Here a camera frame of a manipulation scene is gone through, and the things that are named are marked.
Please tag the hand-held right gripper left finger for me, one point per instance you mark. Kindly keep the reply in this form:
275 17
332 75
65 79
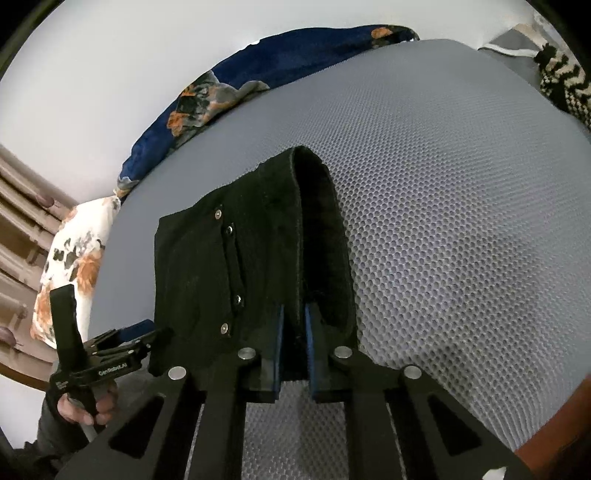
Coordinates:
278 350

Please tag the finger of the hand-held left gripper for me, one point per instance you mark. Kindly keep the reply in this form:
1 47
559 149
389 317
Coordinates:
134 341
152 344

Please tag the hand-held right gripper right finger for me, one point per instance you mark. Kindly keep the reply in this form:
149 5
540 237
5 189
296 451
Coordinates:
310 350

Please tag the black pants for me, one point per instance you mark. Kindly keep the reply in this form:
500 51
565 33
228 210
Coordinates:
194 277

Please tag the person's left forearm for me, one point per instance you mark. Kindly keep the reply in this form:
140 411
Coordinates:
51 438

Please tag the person's left hand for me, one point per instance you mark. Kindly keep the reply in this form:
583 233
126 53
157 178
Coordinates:
104 406

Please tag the white floral pillow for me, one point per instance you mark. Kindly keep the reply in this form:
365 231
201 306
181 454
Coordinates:
78 240

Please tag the brown wooden furniture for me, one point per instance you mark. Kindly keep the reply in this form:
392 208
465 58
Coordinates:
23 221

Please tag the grey mesh mattress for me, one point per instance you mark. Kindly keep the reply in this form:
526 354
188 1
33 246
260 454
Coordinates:
461 230

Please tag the blue floral blanket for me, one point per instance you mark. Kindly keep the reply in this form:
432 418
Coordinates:
277 60

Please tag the black and white knit cloth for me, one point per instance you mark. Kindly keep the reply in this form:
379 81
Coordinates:
568 83

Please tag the brown wooden bed frame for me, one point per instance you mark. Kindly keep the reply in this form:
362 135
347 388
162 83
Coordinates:
563 438

